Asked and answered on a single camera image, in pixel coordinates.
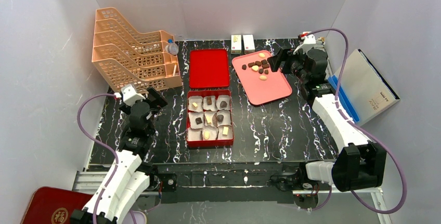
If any aluminium rail frame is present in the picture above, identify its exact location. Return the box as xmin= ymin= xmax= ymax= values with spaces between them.
xmin=72 ymin=37 xmax=394 ymax=224

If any plastic water bottle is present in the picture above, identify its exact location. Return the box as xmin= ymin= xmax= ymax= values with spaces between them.
xmin=165 ymin=39 xmax=179 ymax=56

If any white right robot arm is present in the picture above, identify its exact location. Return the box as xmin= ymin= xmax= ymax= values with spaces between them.
xmin=267 ymin=48 xmax=386 ymax=192

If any orange plastic file rack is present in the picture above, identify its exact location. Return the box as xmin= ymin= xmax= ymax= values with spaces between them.
xmin=92 ymin=7 xmax=183 ymax=94

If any dark red round tin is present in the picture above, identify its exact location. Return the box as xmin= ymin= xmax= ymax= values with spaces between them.
xmin=21 ymin=187 xmax=92 ymax=224

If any pink plastic tray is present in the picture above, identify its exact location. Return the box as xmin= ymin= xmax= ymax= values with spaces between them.
xmin=232 ymin=50 xmax=292 ymax=106

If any red chocolate box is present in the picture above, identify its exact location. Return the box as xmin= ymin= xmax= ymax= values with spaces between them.
xmin=186 ymin=90 xmax=235 ymax=149

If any white block chocolate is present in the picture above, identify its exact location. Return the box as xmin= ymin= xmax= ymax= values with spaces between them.
xmin=206 ymin=115 xmax=212 ymax=124

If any blue folder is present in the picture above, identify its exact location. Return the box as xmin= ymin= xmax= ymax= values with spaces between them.
xmin=328 ymin=75 xmax=360 ymax=123

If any red tin lid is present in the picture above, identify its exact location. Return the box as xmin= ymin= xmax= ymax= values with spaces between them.
xmin=189 ymin=49 xmax=230 ymax=89

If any white rectangular chocolate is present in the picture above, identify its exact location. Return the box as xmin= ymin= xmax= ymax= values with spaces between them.
xmin=222 ymin=126 xmax=229 ymax=136

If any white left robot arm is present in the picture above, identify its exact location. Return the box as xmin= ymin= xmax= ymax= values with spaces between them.
xmin=70 ymin=84 xmax=167 ymax=223

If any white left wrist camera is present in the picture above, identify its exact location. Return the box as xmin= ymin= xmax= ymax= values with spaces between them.
xmin=121 ymin=84 xmax=146 ymax=107

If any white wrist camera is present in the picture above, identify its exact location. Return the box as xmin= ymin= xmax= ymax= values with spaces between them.
xmin=121 ymin=84 xmax=146 ymax=107
xmin=293 ymin=32 xmax=317 ymax=54

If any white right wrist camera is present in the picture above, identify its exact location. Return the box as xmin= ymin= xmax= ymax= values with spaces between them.
xmin=293 ymin=32 xmax=317 ymax=54

